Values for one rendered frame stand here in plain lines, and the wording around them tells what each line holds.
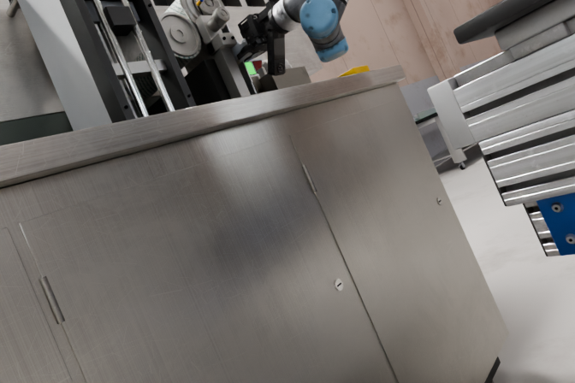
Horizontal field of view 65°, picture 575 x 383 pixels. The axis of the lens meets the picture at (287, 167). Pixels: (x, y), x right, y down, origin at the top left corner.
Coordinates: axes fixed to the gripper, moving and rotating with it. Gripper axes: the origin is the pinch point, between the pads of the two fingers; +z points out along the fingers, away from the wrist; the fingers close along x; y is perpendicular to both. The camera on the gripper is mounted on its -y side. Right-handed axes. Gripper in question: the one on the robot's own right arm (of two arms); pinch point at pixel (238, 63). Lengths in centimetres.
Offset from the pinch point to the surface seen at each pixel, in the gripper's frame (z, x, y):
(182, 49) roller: -2.1, 18.6, 4.7
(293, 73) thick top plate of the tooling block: -6.2, -13.2, -7.5
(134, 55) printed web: 9.1, 24.5, 9.4
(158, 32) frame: -15.7, 34.5, 2.3
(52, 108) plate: 30, 40, 7
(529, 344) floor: -27, -37, -109
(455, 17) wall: 188, -798, 113
